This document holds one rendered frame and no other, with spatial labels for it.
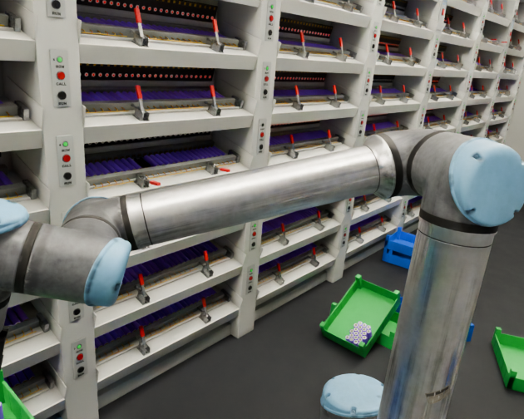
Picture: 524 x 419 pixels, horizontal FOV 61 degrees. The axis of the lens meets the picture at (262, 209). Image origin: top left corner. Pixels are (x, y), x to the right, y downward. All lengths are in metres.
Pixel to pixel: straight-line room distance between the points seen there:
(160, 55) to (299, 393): 1.17
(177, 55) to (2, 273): 0.86
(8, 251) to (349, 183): 0.50
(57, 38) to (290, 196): 0.65
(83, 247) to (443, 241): 0.50
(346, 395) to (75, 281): 0.67
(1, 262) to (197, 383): 1.17
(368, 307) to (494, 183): 1.38
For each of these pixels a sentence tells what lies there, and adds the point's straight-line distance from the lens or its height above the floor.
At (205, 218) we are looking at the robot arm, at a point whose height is 0.84.
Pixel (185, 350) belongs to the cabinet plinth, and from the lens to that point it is 1.75.
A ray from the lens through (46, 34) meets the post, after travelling 1.12.
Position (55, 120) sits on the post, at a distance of 1.14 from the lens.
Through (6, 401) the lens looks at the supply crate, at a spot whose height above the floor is 0.41.
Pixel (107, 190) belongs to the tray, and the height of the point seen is 0.71.
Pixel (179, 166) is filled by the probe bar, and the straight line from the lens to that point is 1.42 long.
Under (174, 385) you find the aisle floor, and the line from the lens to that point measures 1.67.
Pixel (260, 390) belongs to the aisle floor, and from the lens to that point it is 1.66.
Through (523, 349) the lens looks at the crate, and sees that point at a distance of 2.26.
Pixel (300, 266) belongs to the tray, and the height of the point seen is 0.16.
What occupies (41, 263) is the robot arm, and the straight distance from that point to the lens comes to 0.59.
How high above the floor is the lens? 1.10
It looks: 19 degrees down
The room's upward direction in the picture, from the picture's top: 5 degrees clockwise
